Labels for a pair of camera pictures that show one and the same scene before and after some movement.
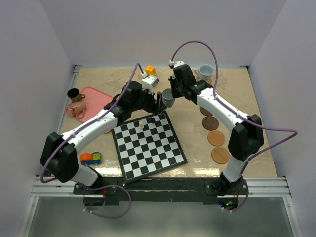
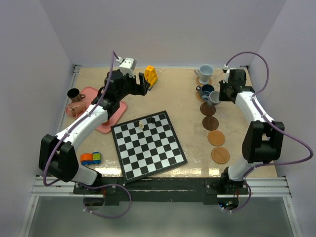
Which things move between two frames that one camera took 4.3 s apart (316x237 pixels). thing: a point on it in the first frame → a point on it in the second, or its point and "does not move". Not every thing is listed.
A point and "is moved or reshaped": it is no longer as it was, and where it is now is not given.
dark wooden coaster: (210, 123) does not move
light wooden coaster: (220, 155) does not move
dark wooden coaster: (205, 111) does not move
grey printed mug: (168, 98) is moved or reshaped
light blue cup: (204, 72) does not move
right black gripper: (173, 80) → (221, 97)
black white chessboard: (147, 146) does not move
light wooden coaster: (216, 138) does not move
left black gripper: (154, 106) → (138, 89)
